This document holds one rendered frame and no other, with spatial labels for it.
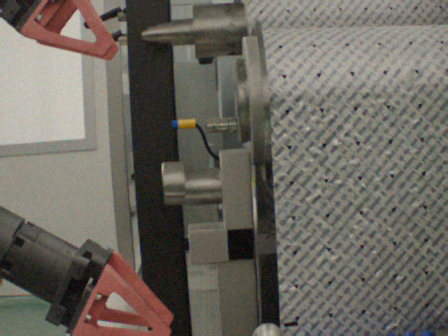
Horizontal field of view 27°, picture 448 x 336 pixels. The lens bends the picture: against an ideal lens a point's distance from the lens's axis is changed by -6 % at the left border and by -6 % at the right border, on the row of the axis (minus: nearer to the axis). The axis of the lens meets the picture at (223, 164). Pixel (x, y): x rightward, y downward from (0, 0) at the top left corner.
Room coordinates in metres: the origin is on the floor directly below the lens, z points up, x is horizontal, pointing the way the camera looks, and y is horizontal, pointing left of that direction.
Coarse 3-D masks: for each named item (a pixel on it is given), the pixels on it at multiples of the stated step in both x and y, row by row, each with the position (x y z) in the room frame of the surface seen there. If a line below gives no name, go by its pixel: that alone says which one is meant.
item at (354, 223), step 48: (384, 144) 0.82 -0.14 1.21; (432, 144) 0.82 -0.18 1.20; (288, 192) 0.82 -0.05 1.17; (336, 192) 0.82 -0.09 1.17; (384, 192) 0.82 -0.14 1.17; (432, 192) 0.82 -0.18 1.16; (288, 240) 0.82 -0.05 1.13; (336, 240) 0.82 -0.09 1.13; (384, 240) 0.82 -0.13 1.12; (432, 240) 0.82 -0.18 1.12; (288, 288) 0.82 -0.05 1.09; (336, 288) 0.82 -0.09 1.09; (384, 288) 0.82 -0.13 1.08; (432, 288) 0.82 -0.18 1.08
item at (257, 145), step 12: (252, 36) 0.87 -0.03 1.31; (252, 48) 0.84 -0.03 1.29; (252, 60) 0.83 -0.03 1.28; (252, 72) 0.83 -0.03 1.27; (252, 84) 0.82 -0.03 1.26; (252, 96) 0.82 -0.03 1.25; (252, 108) 0.82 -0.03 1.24; (252, 120) 0.83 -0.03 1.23; (252, 132) 0.83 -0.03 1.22; (252, 144) 0.84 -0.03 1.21; (264, 144) 0.84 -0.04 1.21; (252, 156) 0.85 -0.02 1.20
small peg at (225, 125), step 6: (210, 120) 0.87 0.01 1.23; (216, 120) 0.87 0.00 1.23; (222, 120) 0.87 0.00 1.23; (228, 120) 0.87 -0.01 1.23; (234, 120) 0.87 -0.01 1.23; (210, 126) 0.87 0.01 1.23; (216, 126) 0.87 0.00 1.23; (222, 126) 0.87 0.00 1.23; (228, 126) 0.87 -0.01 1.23; (234, 126) 0.87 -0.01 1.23; (210, 132) 0.87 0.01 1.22; (216, 132) 0.87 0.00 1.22; (222, 132) 0.88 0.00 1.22; (228, 132) 0.88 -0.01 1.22; (234, 132) 0.88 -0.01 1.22
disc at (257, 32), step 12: (252, 24) 0.89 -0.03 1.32; (264, 60) 0.81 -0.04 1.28; (264, 72) 0.81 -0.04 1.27; (264, 84) 0.81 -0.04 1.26; (264, 96) 0.81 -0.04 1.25; (264, 108) 0.81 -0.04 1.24; (264, 120) 0.81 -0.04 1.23; (264, 132) 0.82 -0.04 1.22; (264, 156) 0.84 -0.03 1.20; (264, 168) 0.85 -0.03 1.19; (264, 180) 0.87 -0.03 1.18
